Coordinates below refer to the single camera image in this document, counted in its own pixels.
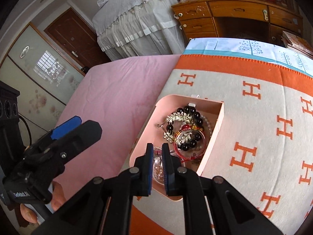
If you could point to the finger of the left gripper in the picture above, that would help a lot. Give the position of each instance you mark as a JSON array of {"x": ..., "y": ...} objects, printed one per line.
[{"x": 65, "y": 128}]

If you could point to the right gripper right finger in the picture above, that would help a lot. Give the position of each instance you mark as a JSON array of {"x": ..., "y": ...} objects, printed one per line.
[{"x": 170, "y": 165}]

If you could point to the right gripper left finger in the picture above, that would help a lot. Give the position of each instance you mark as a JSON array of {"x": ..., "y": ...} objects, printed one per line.
[{"x": 143, "y": 179}]

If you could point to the pink jewelry box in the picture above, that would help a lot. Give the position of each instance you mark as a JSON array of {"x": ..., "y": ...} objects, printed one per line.
[{"x": 195, "y": 144}]

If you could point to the person's left hand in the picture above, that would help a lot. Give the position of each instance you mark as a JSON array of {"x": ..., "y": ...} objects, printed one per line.
[{"x": 58, "y": 199}]

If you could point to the black speaker stand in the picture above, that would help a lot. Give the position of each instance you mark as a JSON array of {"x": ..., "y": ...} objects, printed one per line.
[{"x": 12, "y": 147}]

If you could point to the frosted glass wardrobe door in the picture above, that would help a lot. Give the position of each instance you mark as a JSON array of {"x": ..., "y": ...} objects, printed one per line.
[{"x": 45, "y": 79}]

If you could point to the pink bed sheet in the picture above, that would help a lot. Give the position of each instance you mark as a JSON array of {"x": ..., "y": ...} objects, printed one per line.
[{"x": 119, "y": 96}]

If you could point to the orange H pattern blanket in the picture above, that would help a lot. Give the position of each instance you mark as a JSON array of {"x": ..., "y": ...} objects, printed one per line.
[{"x": 264, "y": 146}]

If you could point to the brown wooden door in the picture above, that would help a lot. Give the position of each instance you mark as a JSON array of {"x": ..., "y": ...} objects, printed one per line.
[{"x": 77, "y": 39}]

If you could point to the white lace covered piano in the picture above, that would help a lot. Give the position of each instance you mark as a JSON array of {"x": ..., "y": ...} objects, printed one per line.
[{"x": 127, "y": 28}]

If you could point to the blue white patterned sheet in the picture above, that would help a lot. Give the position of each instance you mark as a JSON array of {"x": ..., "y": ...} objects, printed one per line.
[{"x": 250, "y": 49}]

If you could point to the wooden desk with drawers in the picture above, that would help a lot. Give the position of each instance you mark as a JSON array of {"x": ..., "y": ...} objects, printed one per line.
[{"x": 261, "y": 20}]

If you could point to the stack of books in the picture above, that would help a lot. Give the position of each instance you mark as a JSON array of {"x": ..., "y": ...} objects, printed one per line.
[{"x": 297, "y": 44}]

